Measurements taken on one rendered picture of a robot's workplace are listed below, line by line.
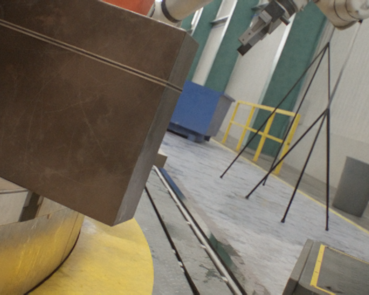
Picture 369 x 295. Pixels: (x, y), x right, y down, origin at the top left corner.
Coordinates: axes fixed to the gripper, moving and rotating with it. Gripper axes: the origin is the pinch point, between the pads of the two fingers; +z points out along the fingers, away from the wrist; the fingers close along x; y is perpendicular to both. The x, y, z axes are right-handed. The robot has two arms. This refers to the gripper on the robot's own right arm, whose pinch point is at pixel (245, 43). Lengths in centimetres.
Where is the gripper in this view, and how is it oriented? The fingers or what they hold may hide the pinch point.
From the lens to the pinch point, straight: 179.7
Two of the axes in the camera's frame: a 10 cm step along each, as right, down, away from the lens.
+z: -7.1, 7.0, -0.3
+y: 7.0, 7.0, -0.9
